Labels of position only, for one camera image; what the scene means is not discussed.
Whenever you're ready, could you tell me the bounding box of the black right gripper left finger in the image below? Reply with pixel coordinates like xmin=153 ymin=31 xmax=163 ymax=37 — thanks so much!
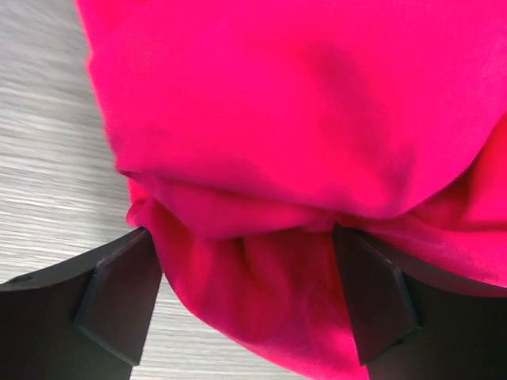
xmin=1 ymin=229 xmax=162 ymax=379

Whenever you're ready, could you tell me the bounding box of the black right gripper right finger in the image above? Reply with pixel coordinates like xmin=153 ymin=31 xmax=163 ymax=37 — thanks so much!
xmin=333 ymin=226 xmax=506 ymax=379

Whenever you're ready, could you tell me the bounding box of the red pink t shirt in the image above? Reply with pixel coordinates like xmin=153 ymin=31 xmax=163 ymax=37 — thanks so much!
xmin=77 ymin=1 xmax=506 ymax=379

